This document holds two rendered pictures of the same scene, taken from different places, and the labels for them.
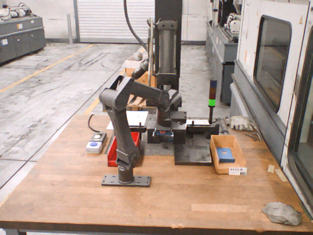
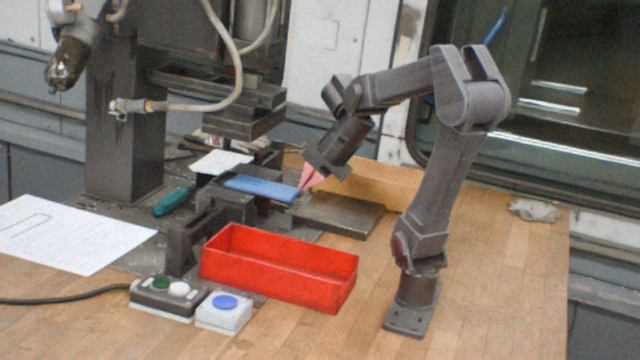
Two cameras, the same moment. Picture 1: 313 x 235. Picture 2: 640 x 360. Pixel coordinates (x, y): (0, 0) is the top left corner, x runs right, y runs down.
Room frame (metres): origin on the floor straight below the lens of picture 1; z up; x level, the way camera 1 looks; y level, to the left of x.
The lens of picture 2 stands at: (0.99, 1.26, 1.54)
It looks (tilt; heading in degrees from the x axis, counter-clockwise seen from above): 21 degrees down; 283
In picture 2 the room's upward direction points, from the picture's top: 7 degrees clockwise
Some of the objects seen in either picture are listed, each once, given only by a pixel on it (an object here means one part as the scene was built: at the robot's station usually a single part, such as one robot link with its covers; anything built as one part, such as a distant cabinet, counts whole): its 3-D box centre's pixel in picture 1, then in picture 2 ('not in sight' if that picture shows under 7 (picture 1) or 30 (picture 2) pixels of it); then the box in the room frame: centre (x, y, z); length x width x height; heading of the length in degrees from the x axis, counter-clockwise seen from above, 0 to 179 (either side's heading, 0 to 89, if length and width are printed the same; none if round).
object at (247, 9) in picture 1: (246, 19); not in sight; (2.93, -0.84, 1.41); 0.25 x 0.01 x 0.33; 174
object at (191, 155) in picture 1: (192, 154); (340, 213); (1.26, -0.17, 0.91); 0.17 x 0.16 x 0.02; 87
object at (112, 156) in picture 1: (124, 148); (280, 266); (1.29, 0.16, 0.93); 0.25 x 0.12 x 0.06; 177
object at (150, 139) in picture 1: (166, 133); (240, 202); (1.44, -0.05, 0.94); 0.20 x 0.10 x 0.07; 87
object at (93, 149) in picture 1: (94, 149); (223, 319); (1.33, 0.31, 0.90); 0.07 x 0.07 x 0.06; 87
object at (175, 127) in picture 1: (166, 126); (242, 183); (1.44, -0.05, 0.98); 0.20 x 0.10 x 0.01; 87
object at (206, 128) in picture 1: (199, 129); (261, 168); (1.47, -0.23, 0.95); 0.15 x 0.03 x 0.10; 87
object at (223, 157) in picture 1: (225, 152); not in sight; (1.26, -0.33, 0.92); 0.15 x 0.07 x 0.03; 176
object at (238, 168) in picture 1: (227, 154); (370, 183); (1.23, -0.33, 0.93); 0.25 x 0.13 x 0.08; 177
